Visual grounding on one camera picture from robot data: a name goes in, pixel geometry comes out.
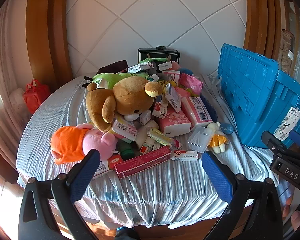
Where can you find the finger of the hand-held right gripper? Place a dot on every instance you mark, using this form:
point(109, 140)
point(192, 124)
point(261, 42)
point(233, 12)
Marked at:
point(298, 136)
point(271, 140)

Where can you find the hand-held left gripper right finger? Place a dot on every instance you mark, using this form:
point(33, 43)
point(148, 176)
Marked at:
point(216, 177)

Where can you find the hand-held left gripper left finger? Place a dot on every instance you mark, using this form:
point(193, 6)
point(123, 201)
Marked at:
point(83, 177)

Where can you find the pig plush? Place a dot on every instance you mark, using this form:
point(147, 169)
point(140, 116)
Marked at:
point(70, 140)

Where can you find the clear plastic box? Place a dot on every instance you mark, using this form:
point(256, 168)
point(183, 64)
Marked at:
point(199, 138)

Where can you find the blue plastic crate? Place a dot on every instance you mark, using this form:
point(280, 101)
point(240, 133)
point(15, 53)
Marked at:
point(250, 85)

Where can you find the person's right hand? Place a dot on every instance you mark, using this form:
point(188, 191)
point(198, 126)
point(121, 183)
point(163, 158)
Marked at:
point(296, 221)

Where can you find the flat white box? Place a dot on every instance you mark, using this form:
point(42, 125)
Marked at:
point(101, 170)

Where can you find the red and white box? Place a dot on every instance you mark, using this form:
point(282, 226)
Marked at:
point(115, 161)

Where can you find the white box with red emblem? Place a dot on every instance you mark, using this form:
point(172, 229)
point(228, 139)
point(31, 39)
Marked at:
point(185, 155)

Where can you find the white doll in yellow dress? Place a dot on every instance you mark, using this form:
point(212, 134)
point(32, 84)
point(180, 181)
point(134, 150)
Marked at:
point(216, 138)

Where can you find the blue round case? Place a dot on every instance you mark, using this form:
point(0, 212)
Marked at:
point(227, 129)

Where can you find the dark green bottle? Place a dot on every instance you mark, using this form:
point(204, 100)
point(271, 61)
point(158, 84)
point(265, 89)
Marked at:
point(125, 150)

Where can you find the white pink barcode box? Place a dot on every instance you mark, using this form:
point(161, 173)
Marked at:
point(124, 129)

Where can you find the dark blue bristle brush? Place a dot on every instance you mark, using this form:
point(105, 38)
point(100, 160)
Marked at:
point(211, 107)

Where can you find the pink floral tissue pack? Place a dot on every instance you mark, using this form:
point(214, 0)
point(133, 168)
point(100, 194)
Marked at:
point(176, 121)

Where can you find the yellow plastic packet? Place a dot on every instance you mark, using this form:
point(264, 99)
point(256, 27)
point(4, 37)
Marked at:
point(160, 137)

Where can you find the white bottle with red label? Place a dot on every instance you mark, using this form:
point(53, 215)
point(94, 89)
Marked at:
point(147, 147)

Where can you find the pink tissue pack with barcode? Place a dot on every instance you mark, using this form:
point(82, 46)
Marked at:
point(196, 108)

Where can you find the white cardboard tube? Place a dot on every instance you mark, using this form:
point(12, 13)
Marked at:
point(146, 135)

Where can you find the small white box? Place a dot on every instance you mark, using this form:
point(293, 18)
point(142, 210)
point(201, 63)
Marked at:
point(145, 117)

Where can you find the white red medicine box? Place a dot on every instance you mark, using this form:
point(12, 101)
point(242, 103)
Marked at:
point(160, 108)

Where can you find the white blue medicine box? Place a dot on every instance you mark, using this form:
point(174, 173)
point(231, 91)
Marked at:
point(172, 97)

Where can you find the brown teddy bear plush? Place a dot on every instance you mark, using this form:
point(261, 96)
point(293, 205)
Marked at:
point(130, 97)

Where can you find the red handbag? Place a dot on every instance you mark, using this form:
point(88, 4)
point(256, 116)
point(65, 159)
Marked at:
point(36, 96)

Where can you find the pink plastic packet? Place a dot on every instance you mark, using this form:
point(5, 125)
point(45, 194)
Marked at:
point(191, 83)

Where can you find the large green plush toy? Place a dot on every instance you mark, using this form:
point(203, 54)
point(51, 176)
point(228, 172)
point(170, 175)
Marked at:
point(110, 78)

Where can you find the white plastic bag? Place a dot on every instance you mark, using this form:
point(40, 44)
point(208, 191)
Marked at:
point(16, 100)

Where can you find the yellow rubber toy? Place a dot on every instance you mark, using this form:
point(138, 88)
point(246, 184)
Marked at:
point(172, 83)

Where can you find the pink and blue plush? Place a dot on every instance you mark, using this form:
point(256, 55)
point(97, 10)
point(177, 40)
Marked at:
point(185, 71)

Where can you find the pink and white box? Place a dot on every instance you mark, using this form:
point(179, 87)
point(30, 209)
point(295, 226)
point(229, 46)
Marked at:
point(171, 76)

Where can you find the maroon knit hat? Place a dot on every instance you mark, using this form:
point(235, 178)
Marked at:
point(115, 66)

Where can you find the white printed medicine box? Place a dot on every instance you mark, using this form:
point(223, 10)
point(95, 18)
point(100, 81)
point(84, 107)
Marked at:
point(136, 69)

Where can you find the white box with dark label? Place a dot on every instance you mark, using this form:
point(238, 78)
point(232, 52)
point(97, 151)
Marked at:
point(164, 66)

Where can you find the long white box, red end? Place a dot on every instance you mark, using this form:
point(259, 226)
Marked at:
point(148, 66)

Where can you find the green crocodile plush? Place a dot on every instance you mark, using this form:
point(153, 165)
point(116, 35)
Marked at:
point(150, 61)

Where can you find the sheer curtain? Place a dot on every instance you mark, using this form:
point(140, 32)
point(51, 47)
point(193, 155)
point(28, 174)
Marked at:
point(5, 67)

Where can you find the black case with latch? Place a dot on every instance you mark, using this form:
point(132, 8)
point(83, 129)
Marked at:
point(157, 52)

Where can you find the wooden frame post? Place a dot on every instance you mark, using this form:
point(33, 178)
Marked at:
point(260, 17)
point(47, 30)

